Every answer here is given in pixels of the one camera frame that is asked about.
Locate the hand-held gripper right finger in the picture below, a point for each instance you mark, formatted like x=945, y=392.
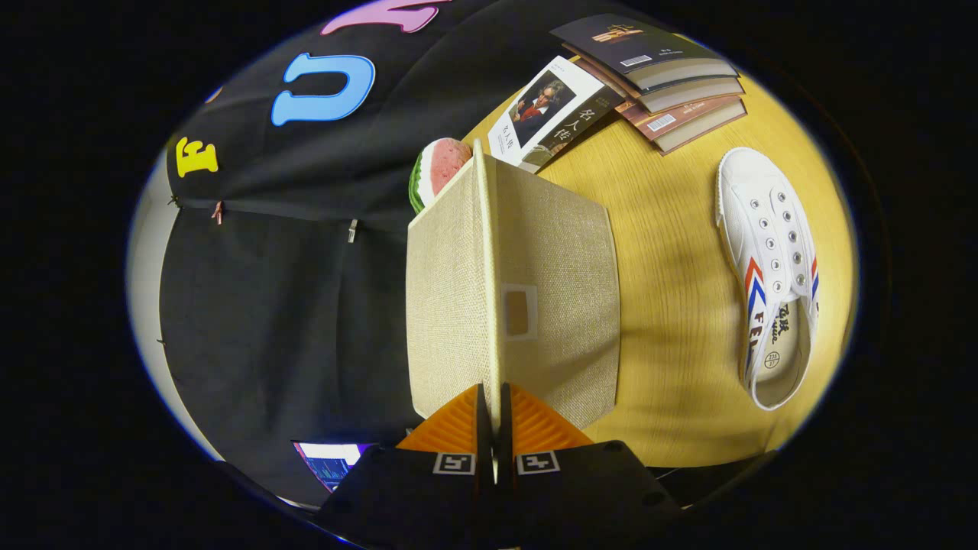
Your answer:
x=505, y=435

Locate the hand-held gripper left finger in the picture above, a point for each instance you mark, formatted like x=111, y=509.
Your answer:
x=482, y=435

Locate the beige fabric storage box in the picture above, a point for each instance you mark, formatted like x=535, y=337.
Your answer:
x=558, y=305

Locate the white canvas shoe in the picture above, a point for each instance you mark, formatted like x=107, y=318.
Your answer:
x=764, y=229

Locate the lit purple screen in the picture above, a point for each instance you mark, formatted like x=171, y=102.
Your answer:
x=328, y=458

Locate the watermelon slice toy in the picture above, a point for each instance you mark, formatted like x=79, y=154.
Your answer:
x=443, y=164

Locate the white portrait cover book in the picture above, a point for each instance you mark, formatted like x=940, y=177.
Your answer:
x=565, y=114

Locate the pink clip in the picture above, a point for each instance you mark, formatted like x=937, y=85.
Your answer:
x=218, y=212

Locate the reddish brown cover book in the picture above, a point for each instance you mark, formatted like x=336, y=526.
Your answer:
x=680, y=122

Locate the dark brown cover book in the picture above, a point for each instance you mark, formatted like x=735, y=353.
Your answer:
x=688, y=93

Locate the black cover book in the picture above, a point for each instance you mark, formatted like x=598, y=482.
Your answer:
x=634, y=42

